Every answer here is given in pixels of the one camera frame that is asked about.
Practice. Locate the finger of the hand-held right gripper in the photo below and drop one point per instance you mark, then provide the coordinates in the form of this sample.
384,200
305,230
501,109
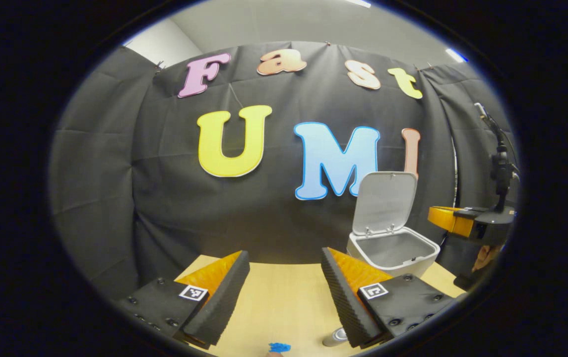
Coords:
450,220

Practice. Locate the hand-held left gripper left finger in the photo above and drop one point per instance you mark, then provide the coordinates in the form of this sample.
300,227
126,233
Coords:
224,302

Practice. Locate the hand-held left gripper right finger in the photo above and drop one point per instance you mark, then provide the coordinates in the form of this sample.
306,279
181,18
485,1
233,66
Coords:
346,307

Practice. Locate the silver pop can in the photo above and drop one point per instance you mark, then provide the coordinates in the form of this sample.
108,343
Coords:
334,338

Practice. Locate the white desktop garbage bin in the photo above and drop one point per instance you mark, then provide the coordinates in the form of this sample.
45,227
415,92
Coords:
388,198

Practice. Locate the blue paper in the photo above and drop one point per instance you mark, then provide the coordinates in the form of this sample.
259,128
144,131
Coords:
280,347

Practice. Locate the wooden desktop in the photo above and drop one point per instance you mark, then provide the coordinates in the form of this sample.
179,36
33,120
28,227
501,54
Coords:
284,307

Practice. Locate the ceiling light panel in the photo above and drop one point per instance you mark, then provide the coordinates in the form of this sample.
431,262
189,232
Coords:
359,3
456,55

